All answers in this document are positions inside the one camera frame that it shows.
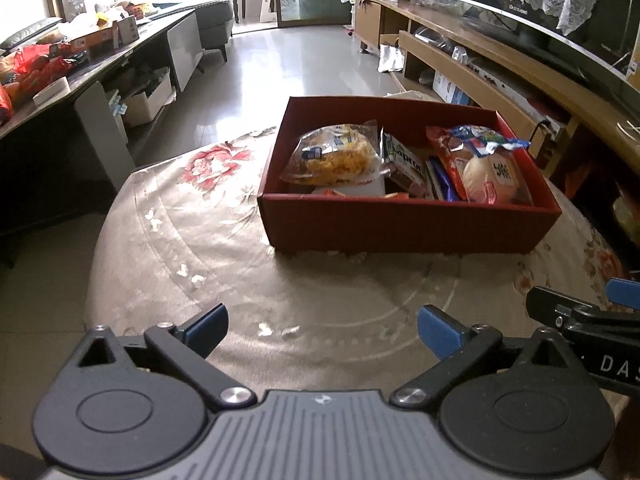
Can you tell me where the wooden television stand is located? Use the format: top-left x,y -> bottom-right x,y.
352,0 -> 640,196

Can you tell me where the red plastic bag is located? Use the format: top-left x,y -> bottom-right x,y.
12,42 -> 73,91

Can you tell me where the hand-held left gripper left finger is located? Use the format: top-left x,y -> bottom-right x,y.
60,302 -> 259,409

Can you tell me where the grey wafer packet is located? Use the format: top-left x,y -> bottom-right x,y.
381,132 -> 432,197

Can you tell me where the dark blue snack packet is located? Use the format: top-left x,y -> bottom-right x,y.
426,156 -> 460,202

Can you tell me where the small cardboard box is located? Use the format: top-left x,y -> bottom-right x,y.
112,14 -> 140,45

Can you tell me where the red cardboard box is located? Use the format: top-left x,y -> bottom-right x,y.
257,96 -> 563,256

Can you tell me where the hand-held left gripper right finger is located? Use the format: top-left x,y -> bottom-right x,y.
390,305 -> 596,408

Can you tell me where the blue and white box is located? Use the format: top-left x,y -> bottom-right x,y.
432,71 -> 473,107

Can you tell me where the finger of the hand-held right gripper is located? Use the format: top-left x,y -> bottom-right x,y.
606,277 -> 640,306
526,285 -> 640,333

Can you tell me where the dark long sideboard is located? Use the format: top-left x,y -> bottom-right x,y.
0,7 -> 205,241

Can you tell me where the silver media player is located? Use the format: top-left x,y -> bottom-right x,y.
470,57 -> 551,116

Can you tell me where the flat screen television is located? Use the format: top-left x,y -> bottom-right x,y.
445,0 -> 640,91

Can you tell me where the open cardboard box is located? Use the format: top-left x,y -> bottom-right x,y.
120,75 -> 173,128

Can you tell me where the grey sofa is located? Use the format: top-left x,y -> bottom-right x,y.
150,0 -> 235,61

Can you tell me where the clear yellow waffle packet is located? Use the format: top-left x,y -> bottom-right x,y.
280,120 -> 387,188

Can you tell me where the blue and green snack packet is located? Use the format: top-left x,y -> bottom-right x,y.
449,125 -> 531,157

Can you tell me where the white flat box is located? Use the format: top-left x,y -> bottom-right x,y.
32,77 -> 71,106

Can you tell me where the silver foil bag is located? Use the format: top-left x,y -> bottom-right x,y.
378,44 -> 406,73

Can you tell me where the red snack packet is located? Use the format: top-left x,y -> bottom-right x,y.
426,126 -> 481,202

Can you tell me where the clear bun packet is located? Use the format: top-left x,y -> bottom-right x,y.
452,149 -> 535,206

